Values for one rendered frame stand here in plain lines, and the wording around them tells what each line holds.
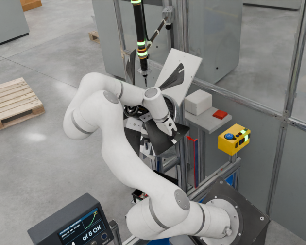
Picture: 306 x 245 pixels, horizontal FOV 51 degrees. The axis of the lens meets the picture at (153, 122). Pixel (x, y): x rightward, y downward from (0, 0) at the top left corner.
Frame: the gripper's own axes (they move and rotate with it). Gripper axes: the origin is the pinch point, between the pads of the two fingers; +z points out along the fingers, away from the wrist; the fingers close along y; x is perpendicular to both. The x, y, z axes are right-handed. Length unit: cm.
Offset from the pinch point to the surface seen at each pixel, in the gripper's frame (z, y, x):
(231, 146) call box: 19.1, -18.8, -21.7
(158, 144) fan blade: 2.0, 3.3, 6.4
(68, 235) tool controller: -24, -18, 63
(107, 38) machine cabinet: 96, 279, -115
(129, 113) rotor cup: -1.8, 31.3, 1.8
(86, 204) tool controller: -24, -14, 52
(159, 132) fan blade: 0.9, 8.1, 1.0
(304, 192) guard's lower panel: 87, -43, -52
